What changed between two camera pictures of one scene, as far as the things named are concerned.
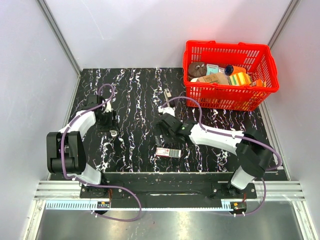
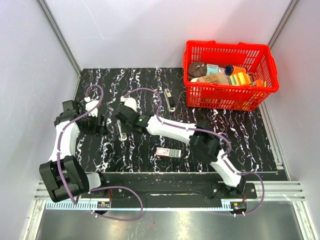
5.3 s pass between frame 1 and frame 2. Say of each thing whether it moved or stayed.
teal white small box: stayed
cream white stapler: moved
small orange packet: stayed
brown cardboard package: stayed
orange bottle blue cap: stayed
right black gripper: moved
